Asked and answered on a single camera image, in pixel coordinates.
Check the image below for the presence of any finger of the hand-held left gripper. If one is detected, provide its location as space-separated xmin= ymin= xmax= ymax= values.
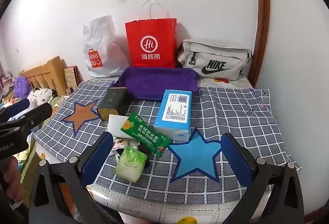
xmin=15 ymin=102 xmax=53 ymax=125
xmin=0 ymin=98 xmax=31 ymax=119

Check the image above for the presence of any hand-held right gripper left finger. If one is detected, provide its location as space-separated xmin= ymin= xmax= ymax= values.
xmin=29 ymin=132 xmax=124 ymax=224

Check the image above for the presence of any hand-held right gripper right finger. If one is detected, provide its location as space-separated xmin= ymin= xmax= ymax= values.
xmin=220 ymin=133 xmax=305 ymax=224

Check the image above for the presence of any light green tissue pack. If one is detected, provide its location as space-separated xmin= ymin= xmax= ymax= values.
xmin=114 ymin=146 xmax=149 ymax=183

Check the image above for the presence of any white tissue pack red print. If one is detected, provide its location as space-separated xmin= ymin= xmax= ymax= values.
xmin=107 ymin=114 xmax=135 ymax=150

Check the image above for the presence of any black watch strap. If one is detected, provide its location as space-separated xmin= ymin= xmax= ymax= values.
xmin=116 ymin=143 xmax=152 ymax=168

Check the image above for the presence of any green foil packet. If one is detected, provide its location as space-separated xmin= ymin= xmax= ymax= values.
xmin=120 ymin=113 xmax=172 ymax=158

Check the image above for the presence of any person's left forearm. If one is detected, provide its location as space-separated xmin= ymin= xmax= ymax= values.
xmin=0 ymin=185 xmax=30 ymax=224

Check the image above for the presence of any person's left hand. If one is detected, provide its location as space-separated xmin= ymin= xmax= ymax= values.
xmin=0 ymin=156 xmax=23 ymax=205

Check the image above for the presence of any white spotted plush toy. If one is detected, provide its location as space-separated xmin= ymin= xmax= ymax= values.
xmin=27 ymin=88 xmax=58 ymax=107

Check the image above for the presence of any purple plush toy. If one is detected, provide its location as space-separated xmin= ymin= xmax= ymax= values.
xmin=14 ymin=76 xmax=32 ymax=98

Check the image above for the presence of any wooden headboard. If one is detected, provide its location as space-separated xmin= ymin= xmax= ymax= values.
xmin=19 ymin=56 xmax=68 ymax=97

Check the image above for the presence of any grey checkered cloth with stars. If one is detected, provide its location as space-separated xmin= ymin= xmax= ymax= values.
xmin=33 ymin=78 xmax=302 ymax=202

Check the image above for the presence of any patterned box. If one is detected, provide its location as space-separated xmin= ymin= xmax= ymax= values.
xmin=63 ymin=65 xmax=79 ymax=93

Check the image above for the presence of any dark green tin box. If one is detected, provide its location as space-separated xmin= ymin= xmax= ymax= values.
xmin=97 ymin=87 xmax=129 ymax=122

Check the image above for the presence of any white fruit print sheet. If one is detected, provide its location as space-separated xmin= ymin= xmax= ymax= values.
xmin=36 ymin=76 xmax=259 ymax=224

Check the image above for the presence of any blue tissue pack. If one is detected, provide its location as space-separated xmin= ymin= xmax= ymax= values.
xmin=154 ymin=90 xmax=193 ymax=141

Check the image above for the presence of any purple towel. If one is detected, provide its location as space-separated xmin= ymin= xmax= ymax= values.
xmin=110 ymin=67 xmax=201 ymax=100

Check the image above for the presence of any white plastic bag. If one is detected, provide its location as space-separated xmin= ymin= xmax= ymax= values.
xmin=82 ymin=15 xmax=129 ymax=78

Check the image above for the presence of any grey waist bag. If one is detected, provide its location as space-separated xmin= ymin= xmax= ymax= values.
xmin=177 ymin=39 xmax=254 ymax=81

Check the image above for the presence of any red paper bag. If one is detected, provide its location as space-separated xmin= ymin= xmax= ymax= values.
xmin=125 ymin=0 xmax=178 ymax=68

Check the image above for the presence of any brown door frame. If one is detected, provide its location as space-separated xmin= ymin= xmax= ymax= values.
xmin=250 ymin=0 xmax=272 ymax=87

